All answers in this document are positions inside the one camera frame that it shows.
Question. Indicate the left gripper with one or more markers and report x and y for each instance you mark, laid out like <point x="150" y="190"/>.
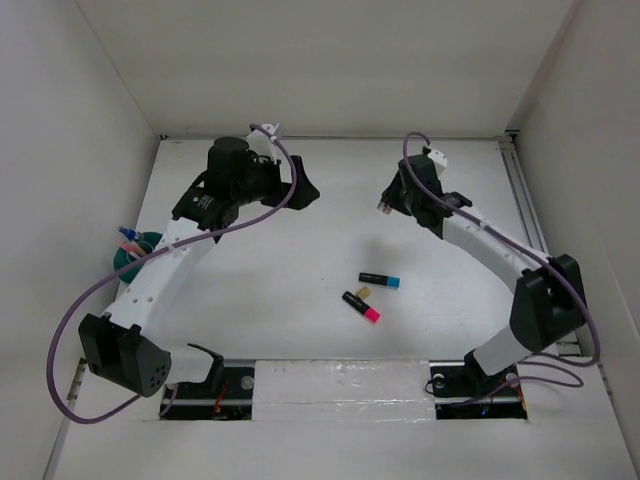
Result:
<point x="281" y="189"/>

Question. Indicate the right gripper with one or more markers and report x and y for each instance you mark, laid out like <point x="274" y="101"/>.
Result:
<point x="391" y="195"/>

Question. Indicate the black highlighter blue cap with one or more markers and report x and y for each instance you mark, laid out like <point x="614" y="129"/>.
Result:
<point x="379" y="280"/>

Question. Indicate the black highlighter pink cap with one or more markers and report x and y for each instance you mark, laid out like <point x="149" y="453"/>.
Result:
<point x="361" y="307"/>

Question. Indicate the clear bottle blue cap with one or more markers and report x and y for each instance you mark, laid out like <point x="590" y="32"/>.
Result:
<point x="129" y="234"/>

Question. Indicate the pink slim highlighter pen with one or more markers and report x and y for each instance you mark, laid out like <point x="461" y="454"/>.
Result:
<point x="135" y="252"/>

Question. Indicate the red slim highlighter pen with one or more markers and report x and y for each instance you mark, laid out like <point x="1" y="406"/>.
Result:
<point x="133" y="243"/>

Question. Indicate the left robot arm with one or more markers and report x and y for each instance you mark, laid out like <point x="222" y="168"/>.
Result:
<point x="124" y="344"/>

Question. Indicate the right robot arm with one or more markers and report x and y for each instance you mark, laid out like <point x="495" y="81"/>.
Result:
<point x="548" y="295"/>

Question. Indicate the teal round organizer container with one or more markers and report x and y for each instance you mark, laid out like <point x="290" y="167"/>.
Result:
<point x="148" y="242"/>

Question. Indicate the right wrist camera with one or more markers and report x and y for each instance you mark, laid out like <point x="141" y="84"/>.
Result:
<point x="438" y="158"/>

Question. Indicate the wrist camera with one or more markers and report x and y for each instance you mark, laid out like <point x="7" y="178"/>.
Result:
<point x="438" y="158"/>
<point x="265" y="134"/>

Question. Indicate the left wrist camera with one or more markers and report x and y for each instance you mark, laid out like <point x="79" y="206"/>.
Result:
<point x="265" y="134"/>

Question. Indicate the aluminium rail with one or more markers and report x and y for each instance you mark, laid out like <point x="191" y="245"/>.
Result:
<point x="520" y="190"/>

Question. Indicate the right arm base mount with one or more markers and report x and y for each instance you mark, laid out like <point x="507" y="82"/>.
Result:
<point x="462" y="391"/>

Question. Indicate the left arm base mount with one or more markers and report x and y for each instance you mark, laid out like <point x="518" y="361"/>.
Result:
<point x="226" y="394"/>

